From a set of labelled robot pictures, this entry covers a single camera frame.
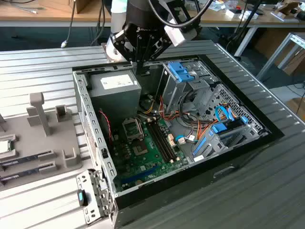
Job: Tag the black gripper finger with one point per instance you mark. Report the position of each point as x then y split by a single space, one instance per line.
126 45
157 45

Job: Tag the silver CPU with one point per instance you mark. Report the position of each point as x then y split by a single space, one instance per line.
4 146

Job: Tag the CPU socket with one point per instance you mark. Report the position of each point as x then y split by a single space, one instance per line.
140 149

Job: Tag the blue plastic drive latch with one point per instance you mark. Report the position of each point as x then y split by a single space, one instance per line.
181 71

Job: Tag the grey power supply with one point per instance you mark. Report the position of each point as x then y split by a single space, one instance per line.
114 102

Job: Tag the brown cardboard box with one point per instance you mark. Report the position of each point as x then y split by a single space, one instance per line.
296 107
295 63
78 6

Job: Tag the small white box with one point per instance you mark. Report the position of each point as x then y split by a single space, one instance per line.
230 13

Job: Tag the black stand pole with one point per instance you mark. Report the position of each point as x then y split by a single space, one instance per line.
248 21

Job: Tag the black RAM slot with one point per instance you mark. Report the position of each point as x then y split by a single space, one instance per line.
165 140
159 143

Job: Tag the hard disk in blue carrier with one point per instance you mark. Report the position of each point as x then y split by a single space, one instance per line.
220 128

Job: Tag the blue disk carrier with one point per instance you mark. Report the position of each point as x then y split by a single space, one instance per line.
200 146

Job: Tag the green motherboard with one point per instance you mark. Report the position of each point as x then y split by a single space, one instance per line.
143 165

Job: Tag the grey metal disk bay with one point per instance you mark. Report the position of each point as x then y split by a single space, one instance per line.
255 133

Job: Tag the blue expansion slot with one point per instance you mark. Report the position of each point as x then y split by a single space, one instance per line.
139 176

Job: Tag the open cardboard box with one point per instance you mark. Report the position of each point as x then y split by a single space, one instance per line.
288 7

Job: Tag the silver coin cell battery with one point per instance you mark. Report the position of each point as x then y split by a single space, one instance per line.
138 181

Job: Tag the grey parts rack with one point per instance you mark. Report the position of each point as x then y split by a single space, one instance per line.
28 143

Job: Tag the black open PC case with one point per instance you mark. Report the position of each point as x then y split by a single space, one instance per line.
190 190

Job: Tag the dark RAM stick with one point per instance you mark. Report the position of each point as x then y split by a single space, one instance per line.
19 160
19 174

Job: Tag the black clip blue button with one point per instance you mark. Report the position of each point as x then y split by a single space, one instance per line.
81 198

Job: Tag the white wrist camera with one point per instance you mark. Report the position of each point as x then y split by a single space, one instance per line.
177 35

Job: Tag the aluminium profile frame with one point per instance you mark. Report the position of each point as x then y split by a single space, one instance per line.
274 55

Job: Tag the grey metal slot bracket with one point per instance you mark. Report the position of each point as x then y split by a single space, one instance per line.
100 190

